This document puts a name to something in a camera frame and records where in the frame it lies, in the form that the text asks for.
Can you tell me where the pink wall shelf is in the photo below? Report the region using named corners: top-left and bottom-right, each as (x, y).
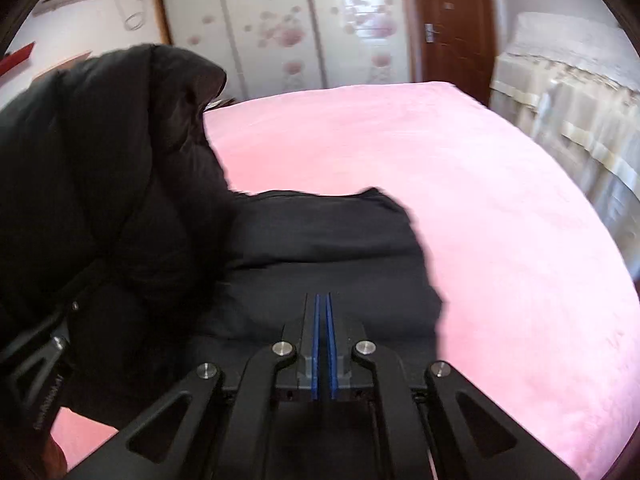
top-left (31, 50), bottom-right (94, 82)

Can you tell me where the pink bed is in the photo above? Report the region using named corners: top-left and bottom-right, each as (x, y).
top-left (50, 80), bottom-right (640, 480)

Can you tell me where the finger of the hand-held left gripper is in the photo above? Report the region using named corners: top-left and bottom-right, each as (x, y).
top-left (0, 300), bottom-right (82, 361)

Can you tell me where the floral sliding door wardrobe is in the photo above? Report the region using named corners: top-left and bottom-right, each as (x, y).
top-left (149, 0), bottom-right (417, 105)

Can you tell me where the black puffer coat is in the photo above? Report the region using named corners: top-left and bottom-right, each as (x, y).
top-left (0, 42), bottom-right (443, 433)

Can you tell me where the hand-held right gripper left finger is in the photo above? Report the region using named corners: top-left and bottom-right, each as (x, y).
top-left (65, 293), bottom-right (322, 480)

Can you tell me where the person's left hand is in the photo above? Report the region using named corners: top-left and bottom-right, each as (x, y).
top-left (42, 441), bottom-right (69, 477)

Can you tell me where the red wall shelf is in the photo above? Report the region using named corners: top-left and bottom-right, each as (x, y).
top-left (0, 41), bottom-right (36, 77)

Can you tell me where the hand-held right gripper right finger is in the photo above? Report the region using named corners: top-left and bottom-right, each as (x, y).
top-left (325, 293), bottom-right (576, 480)

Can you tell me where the brown wooden door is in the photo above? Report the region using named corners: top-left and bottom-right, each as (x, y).
top-left (409, 0), bottom-right (497, 108)

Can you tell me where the cream cloth covered furniture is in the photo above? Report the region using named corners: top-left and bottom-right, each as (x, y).
top-left (489, 10), bottom-right (640, 283)

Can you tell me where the white cable loop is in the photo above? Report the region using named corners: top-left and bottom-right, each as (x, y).
top-left (114, 0), bottom-right (148, 32)

